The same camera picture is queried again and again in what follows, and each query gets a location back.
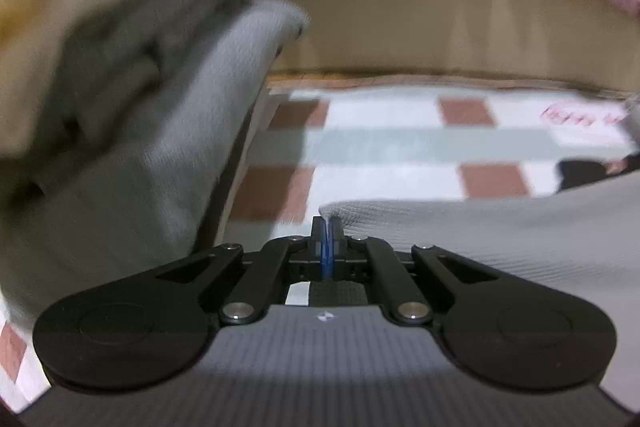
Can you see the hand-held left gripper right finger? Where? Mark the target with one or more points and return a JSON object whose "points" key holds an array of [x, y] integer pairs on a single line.
{"points": [[339, 252]]}

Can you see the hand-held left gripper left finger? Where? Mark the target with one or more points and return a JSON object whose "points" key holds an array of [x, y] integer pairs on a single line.
{"points": [[316, 252]]}

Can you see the grey waffle knit garment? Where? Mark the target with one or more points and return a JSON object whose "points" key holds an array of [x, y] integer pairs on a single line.
{"points": [[525, 237]]}

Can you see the checkered rug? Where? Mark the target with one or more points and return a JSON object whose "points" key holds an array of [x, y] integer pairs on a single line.
{"points": [[400, 142]]}

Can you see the beige bed base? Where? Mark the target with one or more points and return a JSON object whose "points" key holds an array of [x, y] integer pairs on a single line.
{"points": [[425, 32]]}

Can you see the dark grey folded garment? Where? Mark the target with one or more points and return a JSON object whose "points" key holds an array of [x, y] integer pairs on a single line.
{"points": [[125, 57]]}

